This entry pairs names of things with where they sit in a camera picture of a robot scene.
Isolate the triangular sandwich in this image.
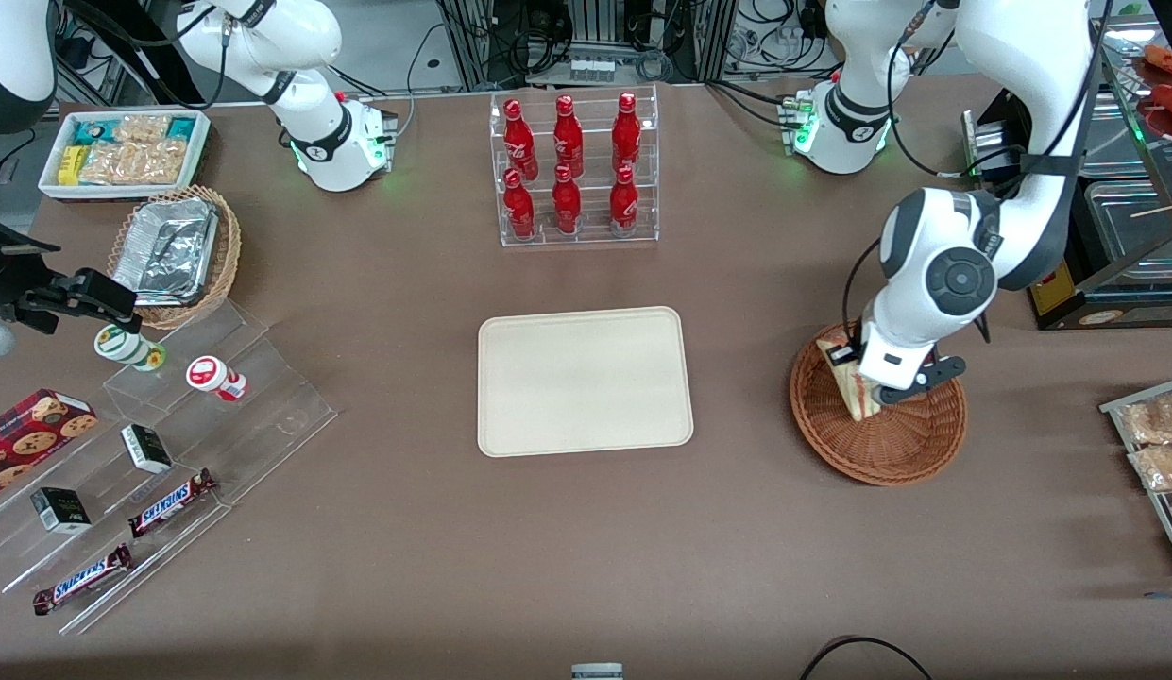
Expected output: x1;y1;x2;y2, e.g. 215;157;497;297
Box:
820;324;886;423

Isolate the brown round wicker basket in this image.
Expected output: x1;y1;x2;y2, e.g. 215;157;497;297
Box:
789;323;969;487

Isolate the light wicker basket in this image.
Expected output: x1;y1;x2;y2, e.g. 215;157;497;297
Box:
109;184;242;330

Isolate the tray of packaged snacks right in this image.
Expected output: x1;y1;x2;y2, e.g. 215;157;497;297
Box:
1100;376;1172;577

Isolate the beige rectangular tray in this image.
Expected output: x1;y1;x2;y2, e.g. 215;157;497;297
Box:
477;305;695;459

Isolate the green sunflower lidded jar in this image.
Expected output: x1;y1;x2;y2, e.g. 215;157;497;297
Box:
94;323;166;371

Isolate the crumpled foil pack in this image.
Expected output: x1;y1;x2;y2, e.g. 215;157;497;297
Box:
132;196;220;284
113;219;209;305

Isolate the red tartan cookie box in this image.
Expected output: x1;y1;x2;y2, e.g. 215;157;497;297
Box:
0;389;100;502

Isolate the clear bag of crackers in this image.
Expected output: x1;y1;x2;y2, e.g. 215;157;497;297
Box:
78;139;190;187
113;113;174;145

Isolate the red lidded small jar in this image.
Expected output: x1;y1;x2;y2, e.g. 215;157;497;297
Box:
186;355;248;402

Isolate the small black carton box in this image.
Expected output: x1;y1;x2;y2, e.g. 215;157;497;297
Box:
30;487;93;535
121;424;173;474

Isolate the white snack bin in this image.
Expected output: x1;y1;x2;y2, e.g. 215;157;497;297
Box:
38;109;212;202

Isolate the clear acrylic stepped display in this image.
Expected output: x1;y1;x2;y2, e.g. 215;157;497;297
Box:
0;300;339;636

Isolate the Snickers chocolate bar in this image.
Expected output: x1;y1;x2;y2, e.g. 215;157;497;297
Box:
127;468;218;539
33;543;133;616

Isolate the steel food warmer cabinet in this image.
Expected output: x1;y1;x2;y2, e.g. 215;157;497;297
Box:
963;0;1172;332

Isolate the red cola bottle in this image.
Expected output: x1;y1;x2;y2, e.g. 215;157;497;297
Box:
503;168;536;239
612;92;642;173
609;164;640;237
552;164;583;235
552;94;585;179
503;98;539;180

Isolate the clear acrylic bottle rack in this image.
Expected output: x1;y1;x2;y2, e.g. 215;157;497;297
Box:
489;83;660;248

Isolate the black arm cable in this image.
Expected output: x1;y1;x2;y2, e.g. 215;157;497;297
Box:
839;236;884;346

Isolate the black floor cable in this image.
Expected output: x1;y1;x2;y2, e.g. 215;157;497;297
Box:
798;635;933;680

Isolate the aluminium equipment frame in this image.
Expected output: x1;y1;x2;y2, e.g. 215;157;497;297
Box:
434;0;832;91

